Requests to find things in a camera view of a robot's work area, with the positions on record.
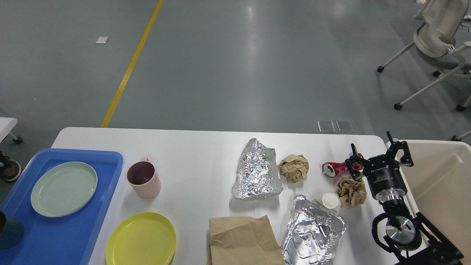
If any floor outlet plate left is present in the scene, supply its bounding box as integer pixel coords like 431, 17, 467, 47
317, 120, 336, 133

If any pink mug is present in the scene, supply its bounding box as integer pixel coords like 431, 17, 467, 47
126, 157, 162, 199

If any blue plastic tray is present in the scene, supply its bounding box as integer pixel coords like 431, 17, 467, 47
0, 149, 123, 265

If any white side table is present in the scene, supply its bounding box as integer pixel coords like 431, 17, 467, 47
0, 117, 23, 144

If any brown paper bag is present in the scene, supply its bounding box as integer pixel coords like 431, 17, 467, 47
206, 215, 285, 265

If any crushed red can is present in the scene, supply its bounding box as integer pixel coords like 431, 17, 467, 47
322, 153, 364, 178

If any crumpled aluminium foil sheet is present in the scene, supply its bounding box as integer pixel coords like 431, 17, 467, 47
231, 138, 284, 200

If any dark teal mug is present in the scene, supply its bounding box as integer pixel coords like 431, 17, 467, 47
0, 211, 25, 250

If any person in khaki trousers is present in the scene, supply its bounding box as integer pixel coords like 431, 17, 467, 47
0, 151, 22, 182

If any white office chair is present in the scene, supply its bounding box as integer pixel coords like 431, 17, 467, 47
377, 0, 471, 112

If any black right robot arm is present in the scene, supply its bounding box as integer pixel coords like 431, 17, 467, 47
345, 131, 464, 265

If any crumpled brown paper ball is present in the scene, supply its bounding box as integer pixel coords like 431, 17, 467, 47
277, 154, 309, 183

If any crumpled brown paper wad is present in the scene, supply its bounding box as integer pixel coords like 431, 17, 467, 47
336, 177, 367, 208

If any beige plastic bin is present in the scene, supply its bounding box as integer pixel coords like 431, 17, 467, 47
401, 140, 471, 265

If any aluminium foil tray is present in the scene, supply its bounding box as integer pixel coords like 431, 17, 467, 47
281, 194, 348, 265

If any floor outlet plate right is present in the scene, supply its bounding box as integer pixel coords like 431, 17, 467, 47
336, 120, 355, 133

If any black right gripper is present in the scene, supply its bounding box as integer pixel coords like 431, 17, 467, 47
345, 131, 414, 201

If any pale green plate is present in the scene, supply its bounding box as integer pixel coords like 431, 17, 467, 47
30, 161, 98, 218

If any white paper cup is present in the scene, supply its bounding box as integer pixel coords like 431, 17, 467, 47
316, 192, 341, 213

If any yellow plate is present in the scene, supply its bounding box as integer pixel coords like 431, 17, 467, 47
105, 212, 176, 265

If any floor outlet plate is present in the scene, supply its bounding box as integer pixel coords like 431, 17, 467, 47
336, 120, 355, 133
317, 120, 336, 133

